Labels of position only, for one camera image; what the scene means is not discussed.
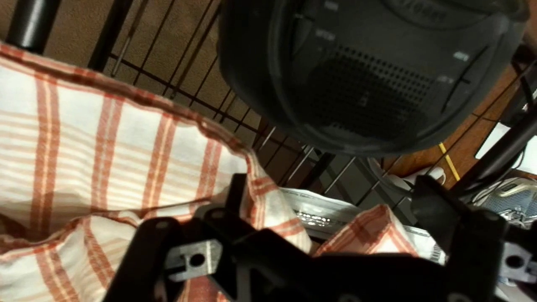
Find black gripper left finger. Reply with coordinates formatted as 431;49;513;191
223;171;250;218

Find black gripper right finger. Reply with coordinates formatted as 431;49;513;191
409;173;508;265

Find yellow pencil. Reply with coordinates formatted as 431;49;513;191
436;141;463;185

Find silver plastic bag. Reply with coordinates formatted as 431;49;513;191
277;186;362;243

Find red striped white cloth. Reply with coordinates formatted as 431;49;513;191
0;40;450;302

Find black metal wire rack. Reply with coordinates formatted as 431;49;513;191
0;0;537;225

